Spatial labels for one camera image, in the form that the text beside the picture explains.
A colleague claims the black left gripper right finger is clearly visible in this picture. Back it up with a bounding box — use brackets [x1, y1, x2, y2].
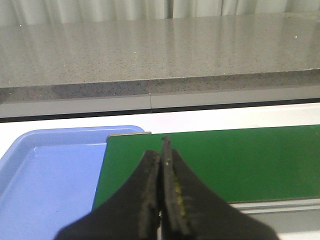
[161, 135, 278, 240]

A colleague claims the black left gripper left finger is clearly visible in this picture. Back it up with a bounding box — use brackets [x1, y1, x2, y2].
[55, 150, 160, 240]

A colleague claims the blue plastic tray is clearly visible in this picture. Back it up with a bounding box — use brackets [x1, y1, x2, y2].
[0, 125, 141, 240]

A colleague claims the green conveyor belt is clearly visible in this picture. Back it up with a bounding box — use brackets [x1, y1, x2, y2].
[92, 124, 320, 213]

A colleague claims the grey stone countertop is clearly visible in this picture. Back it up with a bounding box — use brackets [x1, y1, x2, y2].
[0, 11, 320, 104]

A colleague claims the grey cabinet panel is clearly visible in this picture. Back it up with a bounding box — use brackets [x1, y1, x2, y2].
[0, 85, 320, 122]

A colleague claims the white curtain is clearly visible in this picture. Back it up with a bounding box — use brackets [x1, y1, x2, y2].
[0, 0, 320, 26]

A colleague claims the aluminium conveyor frame rail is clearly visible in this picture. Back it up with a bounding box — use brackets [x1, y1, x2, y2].
[230, 197, 320, 214]

